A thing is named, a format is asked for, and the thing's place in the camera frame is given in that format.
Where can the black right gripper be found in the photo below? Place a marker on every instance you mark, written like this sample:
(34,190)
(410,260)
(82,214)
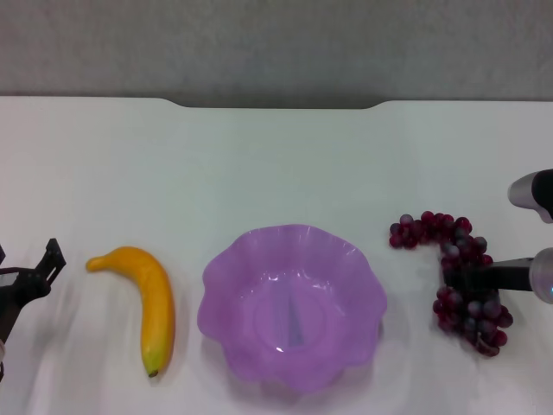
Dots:
(512,276)

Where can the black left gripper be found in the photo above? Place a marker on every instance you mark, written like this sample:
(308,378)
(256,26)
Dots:
(19,296)

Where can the dark red grape bunch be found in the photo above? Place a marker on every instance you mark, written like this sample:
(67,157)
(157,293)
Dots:
(458,242)

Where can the yellow banana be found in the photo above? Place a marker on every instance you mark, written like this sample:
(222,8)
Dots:
(157,298)

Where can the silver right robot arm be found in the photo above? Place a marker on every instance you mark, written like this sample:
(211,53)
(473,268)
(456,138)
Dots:
(545,276)

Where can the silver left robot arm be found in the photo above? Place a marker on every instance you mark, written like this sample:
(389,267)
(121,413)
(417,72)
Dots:
(1,352)

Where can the purple wavy plastic bowl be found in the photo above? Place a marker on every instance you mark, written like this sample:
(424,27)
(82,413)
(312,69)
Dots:
(337,298)

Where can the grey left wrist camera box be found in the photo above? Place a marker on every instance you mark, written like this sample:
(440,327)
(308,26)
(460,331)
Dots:
(8,277)

